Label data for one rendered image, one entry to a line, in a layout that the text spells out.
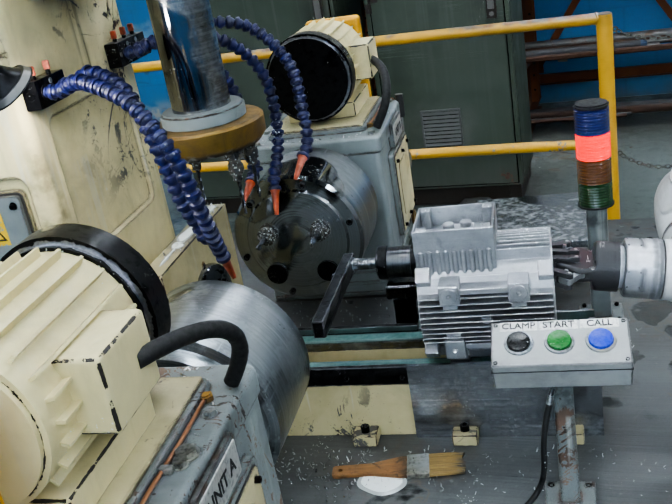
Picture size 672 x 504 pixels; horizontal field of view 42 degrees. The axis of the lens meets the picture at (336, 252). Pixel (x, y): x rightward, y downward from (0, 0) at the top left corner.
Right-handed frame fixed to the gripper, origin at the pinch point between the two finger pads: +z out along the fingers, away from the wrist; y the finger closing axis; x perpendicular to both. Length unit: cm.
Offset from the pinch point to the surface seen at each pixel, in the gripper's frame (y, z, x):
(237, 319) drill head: 30.0, 29.3, -3.5
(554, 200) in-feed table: -62, -13, 14
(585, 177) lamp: -27.5, -16.4, -4.2
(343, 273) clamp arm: -6.7, 23.2, 7.2
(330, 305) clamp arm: 4.7, 23.0, 7.3
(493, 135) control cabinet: -301, 9, 72
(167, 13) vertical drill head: 5, 45, -38
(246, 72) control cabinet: -313, 139, 45
